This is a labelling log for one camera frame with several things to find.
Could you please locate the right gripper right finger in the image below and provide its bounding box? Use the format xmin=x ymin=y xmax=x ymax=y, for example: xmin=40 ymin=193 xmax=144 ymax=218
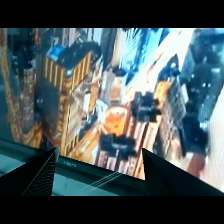
xmin=141 ymin=148 xmax=224 ymax=197

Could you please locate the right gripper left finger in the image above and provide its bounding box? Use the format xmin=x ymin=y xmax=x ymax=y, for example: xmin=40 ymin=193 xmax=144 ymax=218
xmin=0 ymin=146 xmax=61 ymax=197

